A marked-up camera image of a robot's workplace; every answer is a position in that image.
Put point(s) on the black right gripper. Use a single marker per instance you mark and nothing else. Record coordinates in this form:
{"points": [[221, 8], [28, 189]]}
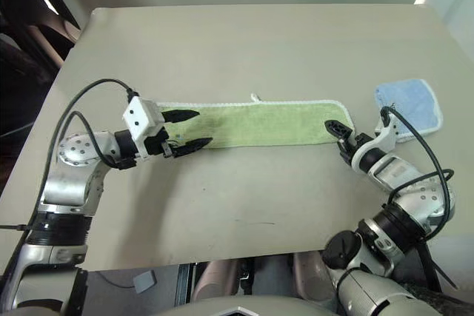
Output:
{"points": [[353, 144]]}

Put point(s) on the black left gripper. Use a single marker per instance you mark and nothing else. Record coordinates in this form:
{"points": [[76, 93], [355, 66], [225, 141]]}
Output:
{"points": [[157, 144]]}

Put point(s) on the green towel with white trim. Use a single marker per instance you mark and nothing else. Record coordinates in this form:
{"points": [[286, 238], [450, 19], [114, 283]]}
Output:
{"points": [[259, 123]]}

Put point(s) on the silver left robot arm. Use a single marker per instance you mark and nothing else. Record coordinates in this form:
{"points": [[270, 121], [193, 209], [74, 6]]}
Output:
{"points": [[70, 186]]}

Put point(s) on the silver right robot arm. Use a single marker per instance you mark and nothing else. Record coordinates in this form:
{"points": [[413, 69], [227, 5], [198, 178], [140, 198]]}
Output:
{"points": [[426, 197]]}

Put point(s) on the folded blue towel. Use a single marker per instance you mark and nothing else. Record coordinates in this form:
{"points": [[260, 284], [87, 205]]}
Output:
{"points": [[411, 105]]}

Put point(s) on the black table leg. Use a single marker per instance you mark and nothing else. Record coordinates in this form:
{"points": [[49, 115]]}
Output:
{"points": [[185, 280]]}

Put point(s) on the grey foot pedal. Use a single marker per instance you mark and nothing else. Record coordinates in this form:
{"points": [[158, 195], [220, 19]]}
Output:
{"points": [[144, 282]]}

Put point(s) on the silver robot torso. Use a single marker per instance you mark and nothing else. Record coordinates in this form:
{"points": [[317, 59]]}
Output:
{"points": [[240, 310]]}

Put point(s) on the dark speckled rounded shape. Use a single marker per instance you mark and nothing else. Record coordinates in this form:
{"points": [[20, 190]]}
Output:
{"points": [[444, 301]]}

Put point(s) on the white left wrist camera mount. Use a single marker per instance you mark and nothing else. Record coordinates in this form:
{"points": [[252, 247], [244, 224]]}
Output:
{"points": [[142, 116]]}

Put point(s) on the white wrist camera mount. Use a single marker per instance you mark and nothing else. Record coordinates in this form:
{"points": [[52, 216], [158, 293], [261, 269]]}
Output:
{"points": [[142, 116], [387, 132]]}

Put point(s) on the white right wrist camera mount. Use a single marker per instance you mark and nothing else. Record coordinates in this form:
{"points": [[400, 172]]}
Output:
{"points": [[387, 132]]}

